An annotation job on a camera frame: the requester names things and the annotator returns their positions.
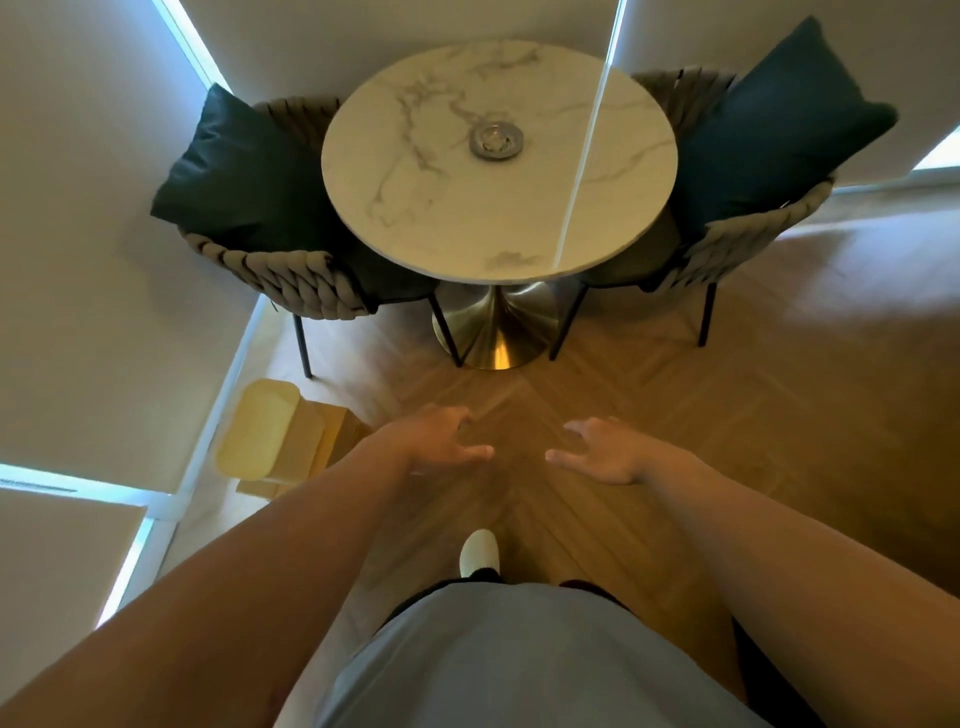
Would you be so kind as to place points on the person's right hand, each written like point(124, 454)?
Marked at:
point(619, 454)

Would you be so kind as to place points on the person's left hand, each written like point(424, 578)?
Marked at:
point(420, 444)

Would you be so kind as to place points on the person's right thumb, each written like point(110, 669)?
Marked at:
point(566, 457)

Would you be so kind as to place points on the person's left thumb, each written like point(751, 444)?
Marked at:
point(472, 453)

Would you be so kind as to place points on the person's left forearm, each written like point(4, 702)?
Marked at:
point(247, 585)

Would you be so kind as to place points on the person's right forearm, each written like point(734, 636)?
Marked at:
point(795, 585)

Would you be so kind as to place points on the white shoe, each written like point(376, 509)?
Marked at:
point(479, 553)

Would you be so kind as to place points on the grey shirt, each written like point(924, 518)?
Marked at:
point(525, 660)

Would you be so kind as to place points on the round marble table gold base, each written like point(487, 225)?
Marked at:
point(465, 217)

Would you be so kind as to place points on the silver metal ashtray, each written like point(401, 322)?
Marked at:
point(496, 140)

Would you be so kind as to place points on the dark green cushion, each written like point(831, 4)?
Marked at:
point(240, 180)
point(772, 127)

